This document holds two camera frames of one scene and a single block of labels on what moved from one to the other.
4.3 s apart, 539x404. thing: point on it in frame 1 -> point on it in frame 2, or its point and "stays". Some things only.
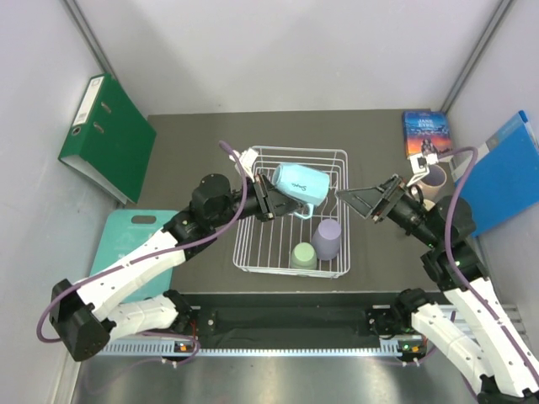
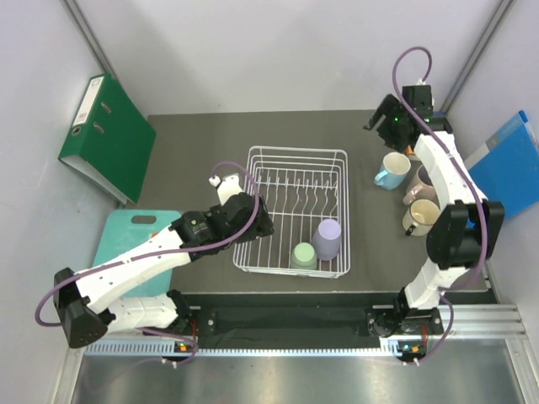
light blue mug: (308, 186) -> (394, 170)
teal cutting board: (124, 228) stays
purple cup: (327, 239) stays
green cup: (303, 257) stays
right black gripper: (362, 200) -> (390, 107)
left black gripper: (272, 202) -> (262, 227)
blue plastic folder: (505, 182) stays
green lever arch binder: (109, 139) stays
